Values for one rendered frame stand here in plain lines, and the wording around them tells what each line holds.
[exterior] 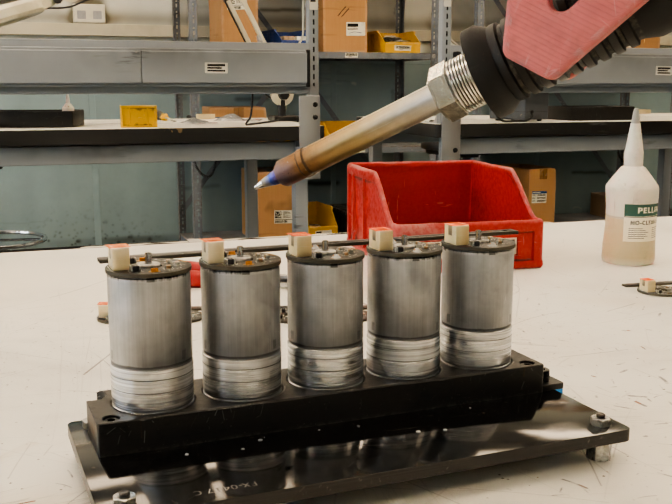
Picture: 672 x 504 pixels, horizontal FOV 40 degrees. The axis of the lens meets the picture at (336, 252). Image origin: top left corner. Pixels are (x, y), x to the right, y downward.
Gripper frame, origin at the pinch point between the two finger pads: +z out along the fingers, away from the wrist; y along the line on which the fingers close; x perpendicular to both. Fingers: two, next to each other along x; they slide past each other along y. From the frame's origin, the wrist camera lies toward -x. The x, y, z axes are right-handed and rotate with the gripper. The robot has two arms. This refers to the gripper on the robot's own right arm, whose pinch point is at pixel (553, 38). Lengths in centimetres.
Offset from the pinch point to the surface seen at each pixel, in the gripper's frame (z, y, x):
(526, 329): 13.1, -18.9, 2.2
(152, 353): 12.6, 2.4, -5.4
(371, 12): 47, -439, -169
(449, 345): 10.6, -5.5, 1.0
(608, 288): 11.9, -29.8, 4.4
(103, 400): 15.1, 2.1, -6.4
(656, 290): 10.5, -29.1, 6.7
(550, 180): 82, -464, -48
